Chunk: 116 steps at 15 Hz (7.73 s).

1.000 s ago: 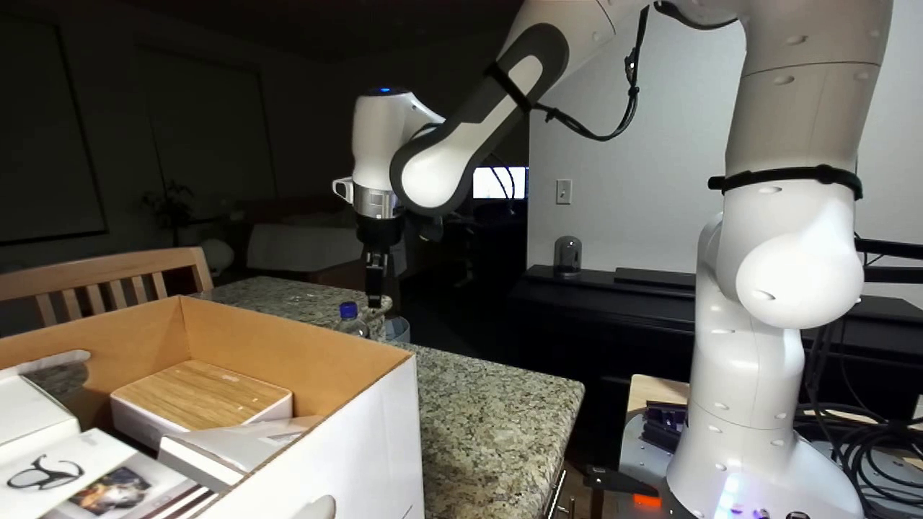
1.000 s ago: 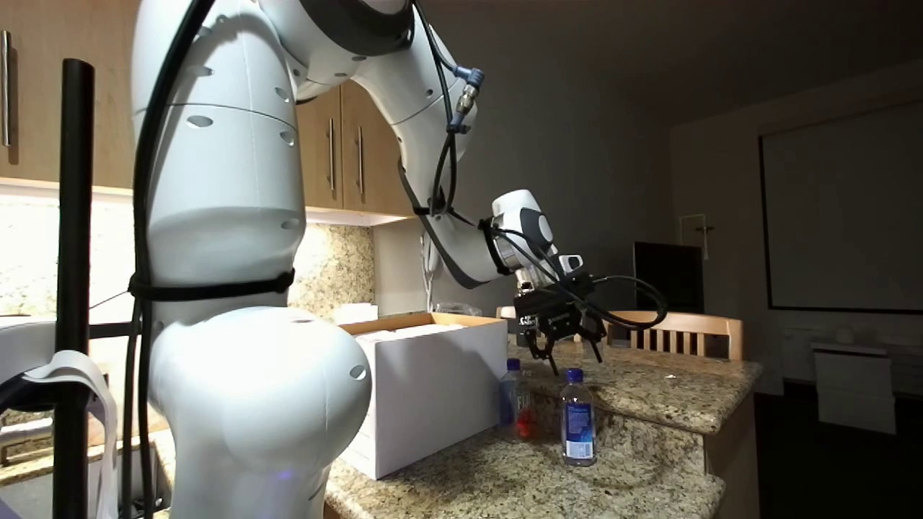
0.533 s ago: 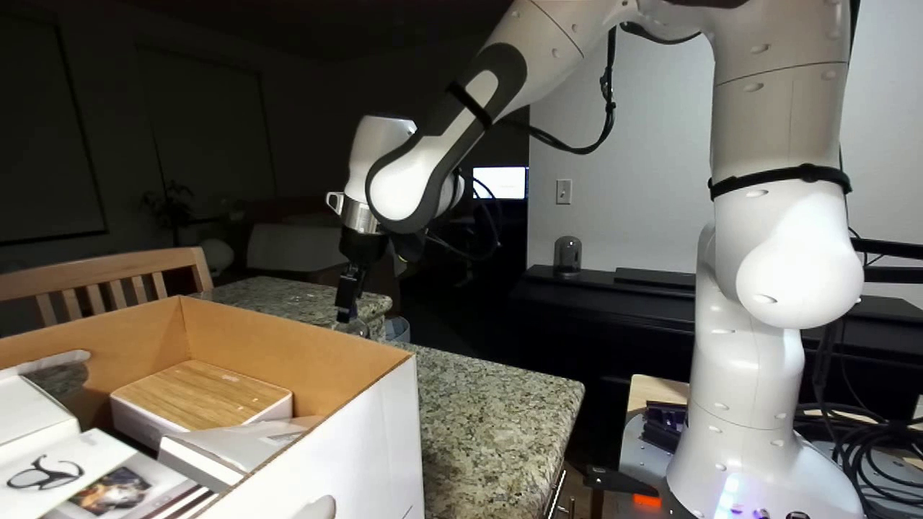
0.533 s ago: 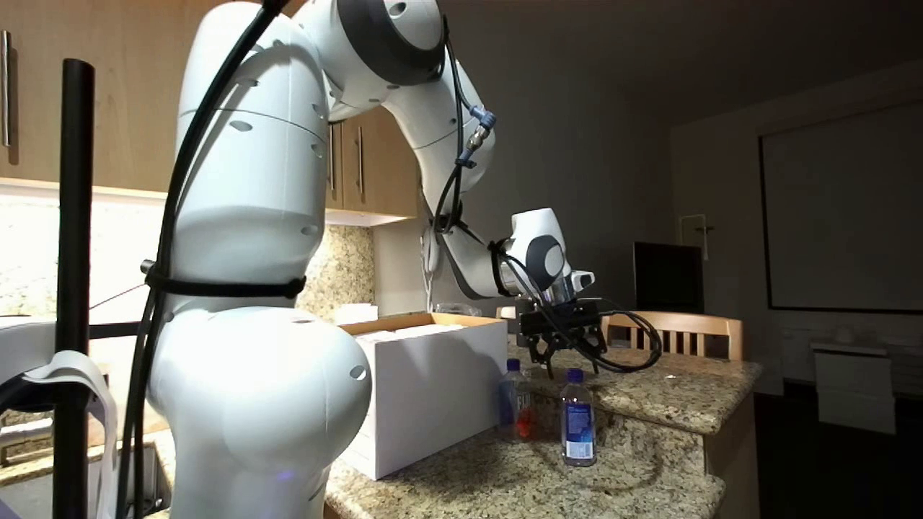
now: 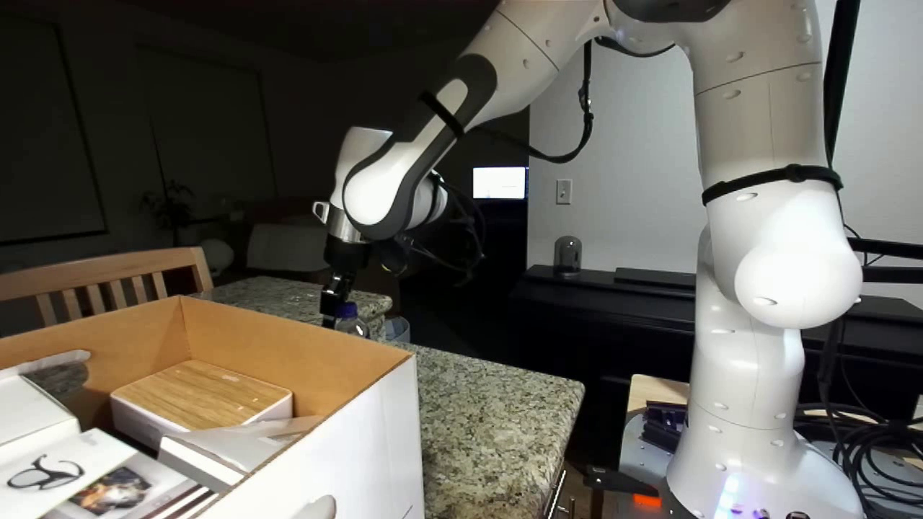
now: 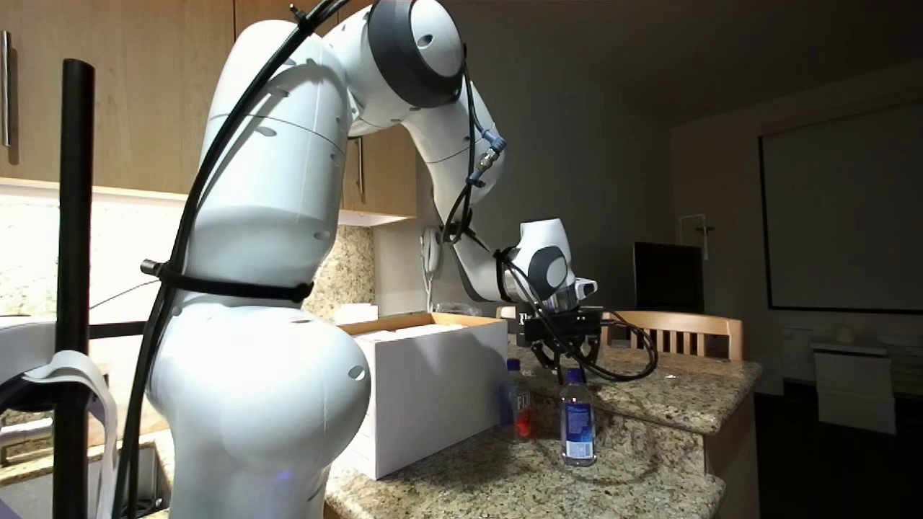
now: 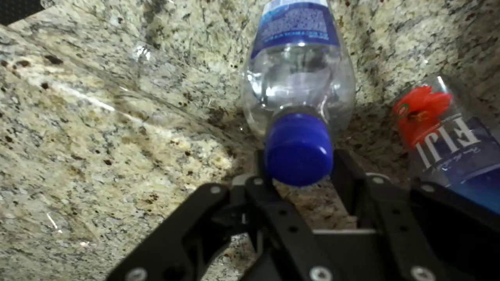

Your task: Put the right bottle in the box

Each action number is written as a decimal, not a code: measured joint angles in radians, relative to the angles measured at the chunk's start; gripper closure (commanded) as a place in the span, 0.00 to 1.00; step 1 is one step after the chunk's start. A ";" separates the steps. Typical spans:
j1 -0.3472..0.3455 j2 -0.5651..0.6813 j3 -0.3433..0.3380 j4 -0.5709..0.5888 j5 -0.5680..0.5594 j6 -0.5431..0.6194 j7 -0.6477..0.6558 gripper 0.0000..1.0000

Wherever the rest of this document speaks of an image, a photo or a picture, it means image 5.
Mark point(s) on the glass jar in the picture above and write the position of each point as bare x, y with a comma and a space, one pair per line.
565, 256

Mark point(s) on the photo card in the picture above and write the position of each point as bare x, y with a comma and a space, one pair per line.
125, 491

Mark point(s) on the wood grain box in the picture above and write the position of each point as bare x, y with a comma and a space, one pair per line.
197, 397

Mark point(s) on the black stand pole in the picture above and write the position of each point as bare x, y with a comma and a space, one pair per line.
839, 75

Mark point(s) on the booklet with glasses picture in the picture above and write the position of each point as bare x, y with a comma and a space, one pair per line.
57, 470

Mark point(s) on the white cardboard box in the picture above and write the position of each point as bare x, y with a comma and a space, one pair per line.
363, 452

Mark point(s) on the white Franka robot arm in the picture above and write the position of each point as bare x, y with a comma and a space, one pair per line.
758, 261

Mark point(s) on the flat white box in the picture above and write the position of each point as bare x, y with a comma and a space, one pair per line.
225, 452

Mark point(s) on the clear bottle with blue label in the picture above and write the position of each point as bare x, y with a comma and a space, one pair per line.
379, 331

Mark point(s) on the large white box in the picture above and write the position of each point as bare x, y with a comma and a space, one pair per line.
29, 419

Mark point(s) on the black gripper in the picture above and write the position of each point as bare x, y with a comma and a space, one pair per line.
352, 261

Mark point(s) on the black low console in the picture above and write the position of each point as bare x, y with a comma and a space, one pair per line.
614, 328

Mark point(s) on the lit white monitor screen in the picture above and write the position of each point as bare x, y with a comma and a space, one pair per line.
497, 182

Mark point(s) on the wooden slat-back chair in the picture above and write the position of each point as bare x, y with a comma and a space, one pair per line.
105, 279

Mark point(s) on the small black device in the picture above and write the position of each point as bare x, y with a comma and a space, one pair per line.
663, 426

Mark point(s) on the white wall outlet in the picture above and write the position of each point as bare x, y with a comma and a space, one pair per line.
562, 192

